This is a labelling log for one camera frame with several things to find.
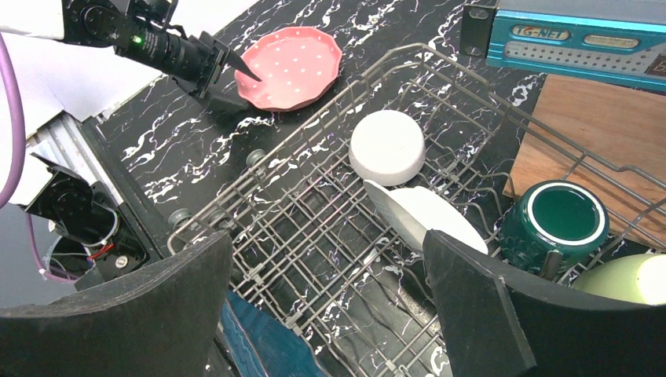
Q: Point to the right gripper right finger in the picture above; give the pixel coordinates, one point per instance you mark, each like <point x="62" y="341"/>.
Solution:
<point x="497" y="320"/>

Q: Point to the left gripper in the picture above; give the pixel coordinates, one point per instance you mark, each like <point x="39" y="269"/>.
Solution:
<point x="215" y="56"/>

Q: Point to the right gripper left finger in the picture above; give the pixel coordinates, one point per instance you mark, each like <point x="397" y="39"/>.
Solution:
<point x="159" y="320"/>

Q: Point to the maroon plate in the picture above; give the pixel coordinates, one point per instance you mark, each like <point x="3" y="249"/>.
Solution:
<point x="296" y="65"/>

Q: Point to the dark blue plate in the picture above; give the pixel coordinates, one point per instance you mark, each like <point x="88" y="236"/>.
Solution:
<point x="260" y="345"/>

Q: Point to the dark green mug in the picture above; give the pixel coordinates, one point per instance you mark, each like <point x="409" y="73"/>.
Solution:
<point x="554" y="225"/>

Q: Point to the white plate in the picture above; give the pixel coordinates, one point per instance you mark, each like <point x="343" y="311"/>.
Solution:
<point x="412" y="212"/>

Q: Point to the light green mug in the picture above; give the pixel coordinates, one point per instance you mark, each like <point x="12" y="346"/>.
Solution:
<point x="638" y="278"/>

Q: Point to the patterned white bowl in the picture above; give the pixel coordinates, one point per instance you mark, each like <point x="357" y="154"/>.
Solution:
<point x="387" y="147"/>

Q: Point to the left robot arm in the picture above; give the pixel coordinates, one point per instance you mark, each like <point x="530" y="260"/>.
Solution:
<point x="141" y="32"/>

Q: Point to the wooden board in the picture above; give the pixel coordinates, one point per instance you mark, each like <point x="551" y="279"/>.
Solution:
<point x="617" y="147"/>

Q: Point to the aluminium frame rail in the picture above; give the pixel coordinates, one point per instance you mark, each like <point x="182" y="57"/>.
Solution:
<point x="62" y="141"/>

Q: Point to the grey wire dish rack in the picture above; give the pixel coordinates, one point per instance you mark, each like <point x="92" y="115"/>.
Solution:
<point x="310" y="248"/>

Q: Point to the grey network switch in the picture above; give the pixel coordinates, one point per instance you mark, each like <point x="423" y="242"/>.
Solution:
<point x="615" y="42"/>

